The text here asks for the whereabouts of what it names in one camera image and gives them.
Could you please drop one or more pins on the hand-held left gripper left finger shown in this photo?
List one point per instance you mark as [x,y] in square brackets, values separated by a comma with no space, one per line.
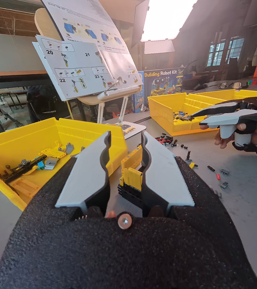
[83,180]

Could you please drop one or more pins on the yellow plastic bin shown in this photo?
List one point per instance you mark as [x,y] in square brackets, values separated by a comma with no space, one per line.
[85,135]

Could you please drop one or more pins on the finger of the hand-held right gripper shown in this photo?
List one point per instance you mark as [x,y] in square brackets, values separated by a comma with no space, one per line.
[218,108]
[223,118]

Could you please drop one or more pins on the grey ribbed lego piece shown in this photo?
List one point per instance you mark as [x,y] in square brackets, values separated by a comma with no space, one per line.
[51,163]

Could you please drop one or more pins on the laminated instruction sheet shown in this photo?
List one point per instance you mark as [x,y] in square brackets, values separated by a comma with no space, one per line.
[85,20]

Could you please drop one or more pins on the black lego pin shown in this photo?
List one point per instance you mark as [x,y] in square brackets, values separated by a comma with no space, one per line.
[211,168]

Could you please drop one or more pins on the dark framed window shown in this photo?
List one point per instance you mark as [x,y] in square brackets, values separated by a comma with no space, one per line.
[225,52]

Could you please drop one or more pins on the lego instruction booklet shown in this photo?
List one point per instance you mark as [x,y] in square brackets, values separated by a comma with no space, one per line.
[74,67]

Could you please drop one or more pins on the black lego parts cluster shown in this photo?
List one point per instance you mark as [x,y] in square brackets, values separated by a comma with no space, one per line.
[17,169]

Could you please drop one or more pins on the heap of grey blue lego parts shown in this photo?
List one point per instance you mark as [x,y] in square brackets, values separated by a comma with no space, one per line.
[182,117]

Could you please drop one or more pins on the teal and grey lego piece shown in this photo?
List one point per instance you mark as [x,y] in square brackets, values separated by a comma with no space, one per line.
[41,164]

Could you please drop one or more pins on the black office chair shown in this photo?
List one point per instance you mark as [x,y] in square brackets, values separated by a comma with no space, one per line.
[47,101]

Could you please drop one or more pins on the orange lego beam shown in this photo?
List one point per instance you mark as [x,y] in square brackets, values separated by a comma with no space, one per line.
[24,187]

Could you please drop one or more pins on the dark grey lego liftarm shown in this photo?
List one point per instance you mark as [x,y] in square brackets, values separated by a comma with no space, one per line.
[224,185]
[224,172]

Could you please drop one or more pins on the pile of small lego pieces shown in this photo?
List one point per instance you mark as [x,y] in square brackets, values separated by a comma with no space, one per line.
[166,140]

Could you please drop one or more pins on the clear safety glasses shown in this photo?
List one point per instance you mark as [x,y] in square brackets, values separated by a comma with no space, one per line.
[234,85]

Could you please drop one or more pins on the yellow lego robot model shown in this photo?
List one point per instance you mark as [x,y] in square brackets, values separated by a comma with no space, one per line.
[131,176]

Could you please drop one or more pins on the robot kit box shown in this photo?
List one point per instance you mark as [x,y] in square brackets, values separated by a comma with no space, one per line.
[164,83]

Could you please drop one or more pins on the grey curved lego panel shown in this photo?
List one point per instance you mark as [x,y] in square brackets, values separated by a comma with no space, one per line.
[68,148]
[77,154]

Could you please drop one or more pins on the lego sticker sheet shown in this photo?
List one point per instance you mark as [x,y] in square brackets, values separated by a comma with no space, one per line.
[128,128]

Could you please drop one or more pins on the grey ribbed lego subassembly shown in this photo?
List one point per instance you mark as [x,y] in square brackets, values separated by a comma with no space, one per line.
[190,161]

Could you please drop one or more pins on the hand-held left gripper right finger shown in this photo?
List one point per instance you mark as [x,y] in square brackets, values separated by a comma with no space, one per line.
[166,180]

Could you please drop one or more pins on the grey lego gear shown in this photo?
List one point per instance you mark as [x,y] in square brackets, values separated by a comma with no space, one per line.
[24,163]

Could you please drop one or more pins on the yellow divided parts bin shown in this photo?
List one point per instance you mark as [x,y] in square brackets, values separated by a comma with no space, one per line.
[160,108]

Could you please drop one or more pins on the small toy box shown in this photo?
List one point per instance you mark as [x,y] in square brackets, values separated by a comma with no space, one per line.
[140,103]

